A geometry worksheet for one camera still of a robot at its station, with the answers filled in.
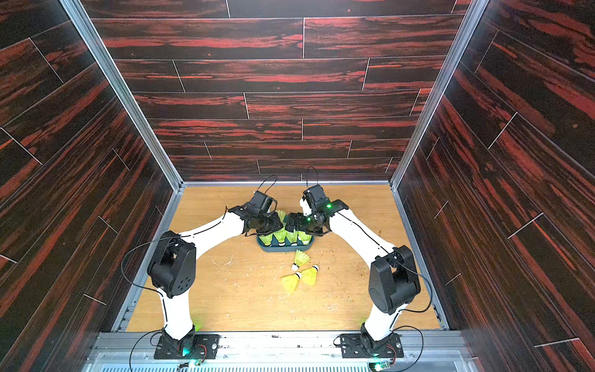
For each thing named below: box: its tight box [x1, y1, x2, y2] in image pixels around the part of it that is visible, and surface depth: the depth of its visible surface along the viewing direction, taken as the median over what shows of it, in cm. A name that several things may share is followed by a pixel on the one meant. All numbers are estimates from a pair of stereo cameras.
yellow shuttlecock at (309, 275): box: [301, 265, 320, 286], surface depth 90 cm
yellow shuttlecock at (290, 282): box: [280, 272, 303, 295], surface depth 88 cm
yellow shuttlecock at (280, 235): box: [272, 227, 289, 246], surface depth 98 cm
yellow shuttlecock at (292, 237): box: [285, 228, 299, 247], surface depth 98 cm
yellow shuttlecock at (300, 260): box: [291, 249, 311, 272], surface depth 92 cm
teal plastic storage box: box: [256, 234, 316, 253], surface depth 98 cm
